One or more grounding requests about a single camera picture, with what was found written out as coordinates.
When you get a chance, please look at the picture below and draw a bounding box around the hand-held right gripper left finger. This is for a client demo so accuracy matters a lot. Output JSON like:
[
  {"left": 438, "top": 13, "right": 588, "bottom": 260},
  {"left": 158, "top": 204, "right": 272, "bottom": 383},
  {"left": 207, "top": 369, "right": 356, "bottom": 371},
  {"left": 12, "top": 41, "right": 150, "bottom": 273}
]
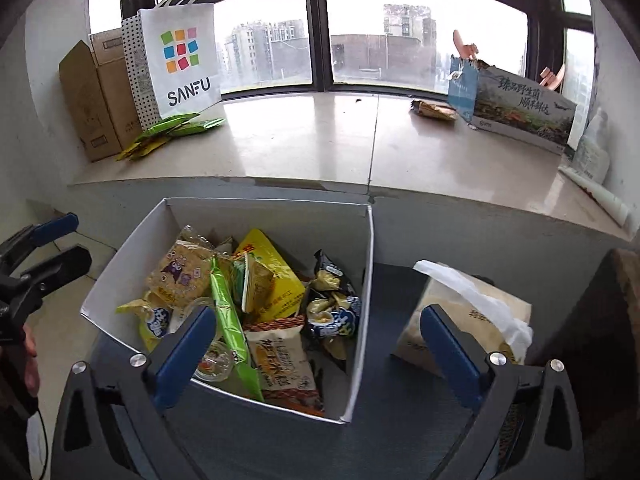
[{"left": 50, "top": 304, "right": 221, "bottom": 480}]

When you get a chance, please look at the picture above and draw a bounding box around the white tube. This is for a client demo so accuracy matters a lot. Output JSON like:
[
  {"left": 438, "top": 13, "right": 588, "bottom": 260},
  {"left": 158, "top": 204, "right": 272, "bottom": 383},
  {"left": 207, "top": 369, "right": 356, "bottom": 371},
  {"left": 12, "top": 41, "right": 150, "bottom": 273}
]
[{"left": 560, "top": 165, "right": 628, "bottom": 226}]

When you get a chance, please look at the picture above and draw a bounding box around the dark window frame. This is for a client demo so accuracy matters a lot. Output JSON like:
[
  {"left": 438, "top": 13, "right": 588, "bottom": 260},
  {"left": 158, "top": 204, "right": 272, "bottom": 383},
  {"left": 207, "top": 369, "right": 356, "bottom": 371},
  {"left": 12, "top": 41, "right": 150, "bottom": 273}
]
[{"left": 90, "top": 0, "right": 596, "bottom": 96}]

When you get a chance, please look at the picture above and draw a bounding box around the brown crumpled packet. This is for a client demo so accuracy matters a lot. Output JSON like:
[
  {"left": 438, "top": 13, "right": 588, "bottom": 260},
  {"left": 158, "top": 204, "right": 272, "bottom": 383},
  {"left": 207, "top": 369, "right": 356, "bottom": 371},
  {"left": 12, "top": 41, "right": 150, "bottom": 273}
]
[{"left": 410, "top": 99, "right": 460, "bottom": 122}]

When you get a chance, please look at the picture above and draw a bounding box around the beige tissue pack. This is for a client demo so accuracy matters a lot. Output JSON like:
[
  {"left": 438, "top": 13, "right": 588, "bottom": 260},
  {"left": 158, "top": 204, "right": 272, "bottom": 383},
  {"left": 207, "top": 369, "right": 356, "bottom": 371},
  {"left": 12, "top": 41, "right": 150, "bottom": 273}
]
[{"left": 390, "top": 260, "right": 533, "bottom": 376}]

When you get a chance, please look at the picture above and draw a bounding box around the landscape printed gift box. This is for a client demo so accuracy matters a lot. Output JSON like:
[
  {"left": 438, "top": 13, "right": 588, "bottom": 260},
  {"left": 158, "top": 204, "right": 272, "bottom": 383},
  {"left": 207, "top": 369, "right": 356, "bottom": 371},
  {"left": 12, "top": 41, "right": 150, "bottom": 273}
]
[{"left": 446, "top": 55, "right": 578, "bottom": 156}]

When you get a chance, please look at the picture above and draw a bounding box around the blue tablecloth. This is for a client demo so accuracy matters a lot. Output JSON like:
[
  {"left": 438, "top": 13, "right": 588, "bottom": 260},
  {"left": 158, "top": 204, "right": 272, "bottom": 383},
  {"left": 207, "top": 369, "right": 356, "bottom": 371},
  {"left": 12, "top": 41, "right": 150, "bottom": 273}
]
[{"left": 90, "top": 260, "right": 551, "bottom": 480}]

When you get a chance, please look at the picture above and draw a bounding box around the small green snack packet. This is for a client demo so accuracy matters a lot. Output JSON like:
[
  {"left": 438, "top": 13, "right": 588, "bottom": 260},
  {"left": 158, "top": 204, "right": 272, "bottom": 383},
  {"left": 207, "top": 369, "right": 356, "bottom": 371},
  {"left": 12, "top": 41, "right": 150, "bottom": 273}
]
[{"left": 232, "top": 251, "right": 276, "bottom": 313}]

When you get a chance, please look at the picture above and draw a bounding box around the yellow blue snack packet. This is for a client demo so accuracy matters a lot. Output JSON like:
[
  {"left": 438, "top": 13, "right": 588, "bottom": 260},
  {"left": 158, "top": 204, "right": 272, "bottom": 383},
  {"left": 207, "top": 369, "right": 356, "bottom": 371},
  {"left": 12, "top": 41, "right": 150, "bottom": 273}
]
[{"left": 116, "top": 297, "right": 173, "bottom": 353}]

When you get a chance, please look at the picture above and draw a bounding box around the white paper shopping bag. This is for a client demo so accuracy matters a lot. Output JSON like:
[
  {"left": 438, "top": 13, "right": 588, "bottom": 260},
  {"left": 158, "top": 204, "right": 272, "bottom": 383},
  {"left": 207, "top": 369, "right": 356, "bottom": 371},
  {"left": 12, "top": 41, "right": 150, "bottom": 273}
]
[{"left": 121, "top": 0, "right": 222, "bottom": 132}]

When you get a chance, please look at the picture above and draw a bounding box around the brown cardboard box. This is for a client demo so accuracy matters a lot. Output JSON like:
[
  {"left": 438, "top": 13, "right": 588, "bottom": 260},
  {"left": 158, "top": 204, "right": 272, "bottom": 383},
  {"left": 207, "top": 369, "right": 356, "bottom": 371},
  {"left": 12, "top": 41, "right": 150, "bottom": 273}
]
[{"left": 59, "top": 27, "right": 143, "bottom": 163}]

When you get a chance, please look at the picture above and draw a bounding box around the pink plastic clip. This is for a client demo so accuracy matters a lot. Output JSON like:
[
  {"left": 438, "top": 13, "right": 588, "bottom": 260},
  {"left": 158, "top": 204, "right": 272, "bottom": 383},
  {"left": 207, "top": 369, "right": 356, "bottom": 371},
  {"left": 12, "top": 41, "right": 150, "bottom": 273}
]
[
  {"left": 452, "top": 29, "right": 480, "bottom": 61},
  {"left": 539, "top": 65, "right": 566, "bottom": 92}
]

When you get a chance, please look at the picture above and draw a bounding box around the black snack packet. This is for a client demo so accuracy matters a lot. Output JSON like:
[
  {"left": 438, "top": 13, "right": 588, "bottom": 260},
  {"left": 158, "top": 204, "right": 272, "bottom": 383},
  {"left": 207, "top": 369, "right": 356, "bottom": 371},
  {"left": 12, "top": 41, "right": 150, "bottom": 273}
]
[
  {"left": 304, "top": 290, "right": 362, "bottom": 361},
  {"left": 312, "top": 249, "right": 351, "bottom": 291}
]

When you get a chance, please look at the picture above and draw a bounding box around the pile of green yellow packets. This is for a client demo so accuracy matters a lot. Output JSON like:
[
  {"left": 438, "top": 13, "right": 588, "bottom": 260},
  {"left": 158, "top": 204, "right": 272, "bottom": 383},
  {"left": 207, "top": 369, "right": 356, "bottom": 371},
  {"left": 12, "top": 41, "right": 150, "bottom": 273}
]
[{"left": 116, "top": 112, "right": 227, "bottom": 162}]

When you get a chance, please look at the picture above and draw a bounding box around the large yellow snack packet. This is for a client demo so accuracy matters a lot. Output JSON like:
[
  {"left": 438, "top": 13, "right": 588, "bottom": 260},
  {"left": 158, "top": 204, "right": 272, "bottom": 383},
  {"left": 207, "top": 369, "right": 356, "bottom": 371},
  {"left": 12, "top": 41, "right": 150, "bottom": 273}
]
[{"left": 232, "top": 228, "right": 307, "bottom": 323}]

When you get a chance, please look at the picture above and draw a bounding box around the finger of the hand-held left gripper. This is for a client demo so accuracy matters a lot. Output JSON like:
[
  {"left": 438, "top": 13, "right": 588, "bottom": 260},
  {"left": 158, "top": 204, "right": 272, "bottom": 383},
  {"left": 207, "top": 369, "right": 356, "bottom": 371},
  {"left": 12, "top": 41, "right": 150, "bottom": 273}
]
[
  {"left": 0, "top": 244, "right": 93, "bottom": 322},
  {"left": 0, "top": 212, "right": 81, "bottom": 271}
]

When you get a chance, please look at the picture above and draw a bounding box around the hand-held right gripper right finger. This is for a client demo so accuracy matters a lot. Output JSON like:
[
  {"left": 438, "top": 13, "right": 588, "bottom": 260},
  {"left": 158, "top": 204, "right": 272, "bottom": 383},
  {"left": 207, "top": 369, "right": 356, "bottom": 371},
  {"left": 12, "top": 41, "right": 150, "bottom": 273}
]
[{"left": 419, "top": 304, "right": 586, "bottom": 480}]

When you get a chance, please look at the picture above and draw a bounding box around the lime green snack packet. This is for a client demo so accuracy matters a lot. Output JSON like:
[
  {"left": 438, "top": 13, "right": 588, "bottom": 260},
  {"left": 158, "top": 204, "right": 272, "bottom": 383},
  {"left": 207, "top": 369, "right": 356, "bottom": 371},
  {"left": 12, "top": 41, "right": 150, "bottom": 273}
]
[{"left": 209, "top": 255, "right": 265, "bottom": 402}]

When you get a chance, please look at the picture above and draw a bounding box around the white cardboard box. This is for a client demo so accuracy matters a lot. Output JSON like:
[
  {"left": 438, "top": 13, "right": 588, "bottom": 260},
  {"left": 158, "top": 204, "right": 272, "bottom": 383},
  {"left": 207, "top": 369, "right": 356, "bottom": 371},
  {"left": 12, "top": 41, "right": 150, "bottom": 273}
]
[{"left": 80, "top": 196, "right": 376, "bottom": 425}]

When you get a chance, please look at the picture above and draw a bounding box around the large white snack bag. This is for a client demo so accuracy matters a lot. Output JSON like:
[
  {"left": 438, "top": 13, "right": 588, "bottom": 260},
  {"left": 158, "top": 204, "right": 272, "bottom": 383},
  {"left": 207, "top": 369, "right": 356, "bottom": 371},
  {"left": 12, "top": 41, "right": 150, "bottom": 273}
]
[{"left": 243, "top": 316, "right": 326, "bottom": 417}]

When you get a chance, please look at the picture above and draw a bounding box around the person's left hand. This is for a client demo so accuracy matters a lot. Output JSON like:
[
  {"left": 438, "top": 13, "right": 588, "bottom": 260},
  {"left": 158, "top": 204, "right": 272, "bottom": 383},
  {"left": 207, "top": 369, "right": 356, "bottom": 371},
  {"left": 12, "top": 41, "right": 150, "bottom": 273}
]
[{"left": 20, "top": 327, "right": 42, "bottom": 398}]

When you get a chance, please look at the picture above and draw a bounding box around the yellow cartoon snack packet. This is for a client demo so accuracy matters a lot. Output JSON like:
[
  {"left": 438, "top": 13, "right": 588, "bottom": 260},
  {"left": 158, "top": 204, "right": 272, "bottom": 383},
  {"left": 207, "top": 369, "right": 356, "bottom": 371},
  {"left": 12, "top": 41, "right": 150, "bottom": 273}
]
[{"left": 145, "top": 225, "right": 218, "bottom": 311}]

